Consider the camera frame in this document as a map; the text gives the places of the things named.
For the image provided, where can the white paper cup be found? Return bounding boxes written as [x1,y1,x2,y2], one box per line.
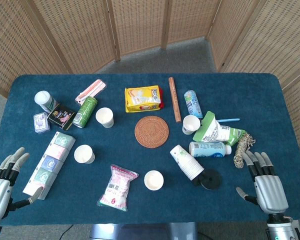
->
[143,169,165,191]
[95,107,115,129]
[181,114,201,136]
[73,144,96,165]

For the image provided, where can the blue white snack tube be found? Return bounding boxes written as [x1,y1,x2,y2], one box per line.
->
[183,89,204,119]

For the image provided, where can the pink white plastic bag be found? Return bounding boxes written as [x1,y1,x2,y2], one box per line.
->
[97,163,139,213]

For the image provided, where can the blue table cloth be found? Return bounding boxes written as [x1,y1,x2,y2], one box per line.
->
[0,72,300,227]

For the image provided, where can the white blue plastic bottle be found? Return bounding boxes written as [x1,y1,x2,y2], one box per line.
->
[188,141,233,159]

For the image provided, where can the brown round woven coaster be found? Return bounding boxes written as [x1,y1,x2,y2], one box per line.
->
[134,115,170,149]

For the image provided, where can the white green lidded canister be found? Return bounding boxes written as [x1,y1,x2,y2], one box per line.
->
[34,90,59,114]

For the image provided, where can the yellow snack package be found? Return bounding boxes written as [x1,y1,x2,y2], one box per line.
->
[124,85,165,114]

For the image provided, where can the woven bamboo folding screen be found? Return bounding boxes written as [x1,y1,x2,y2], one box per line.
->
[0,0,300,151]

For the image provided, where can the green drink can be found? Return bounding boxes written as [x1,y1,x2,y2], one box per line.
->
[72,95,99,129]

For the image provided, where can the green white pouch bag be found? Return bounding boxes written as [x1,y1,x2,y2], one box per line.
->
[192,110,247,147]

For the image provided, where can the beige rope bundle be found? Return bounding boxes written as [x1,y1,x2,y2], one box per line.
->
[233,132,257,169]

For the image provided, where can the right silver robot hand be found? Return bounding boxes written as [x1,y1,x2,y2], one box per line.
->
[235,150,290,215]

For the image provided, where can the long pastel tissue multipack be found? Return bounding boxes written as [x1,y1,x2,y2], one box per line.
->
[22,131,77,201]

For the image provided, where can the brown wooden stick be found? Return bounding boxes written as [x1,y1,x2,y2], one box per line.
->
[168,76,182,124]

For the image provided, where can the black printed box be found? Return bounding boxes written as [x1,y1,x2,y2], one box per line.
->
[46,103,77,132]

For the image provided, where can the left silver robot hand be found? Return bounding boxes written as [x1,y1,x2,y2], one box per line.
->
[0,146,45,222]

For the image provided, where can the black round lid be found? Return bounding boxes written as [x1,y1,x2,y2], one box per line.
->
[191,168,223,191]

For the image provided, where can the black floor cable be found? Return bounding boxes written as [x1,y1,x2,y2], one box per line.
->
[59,224,75,240]

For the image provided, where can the light blue straw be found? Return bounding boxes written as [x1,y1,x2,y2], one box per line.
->
[216,118,241,124]

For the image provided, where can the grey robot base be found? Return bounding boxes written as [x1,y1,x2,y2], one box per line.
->
[89,221,199,240]

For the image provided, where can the pink toothbrush package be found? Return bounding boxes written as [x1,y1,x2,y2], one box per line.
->
[74,78,107,107]

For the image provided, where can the stack of white paper cups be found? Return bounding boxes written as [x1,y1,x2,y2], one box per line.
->
[169,144,206,181]

